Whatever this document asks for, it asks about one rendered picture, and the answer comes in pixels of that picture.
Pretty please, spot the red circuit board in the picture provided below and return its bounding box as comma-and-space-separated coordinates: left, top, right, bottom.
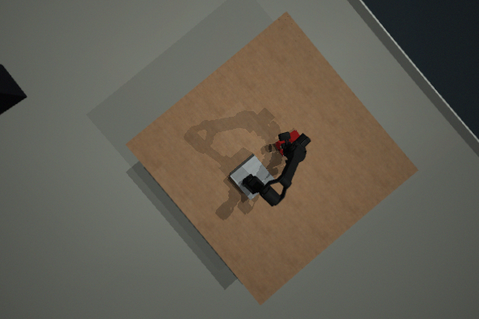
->
275, 130, 300, 157

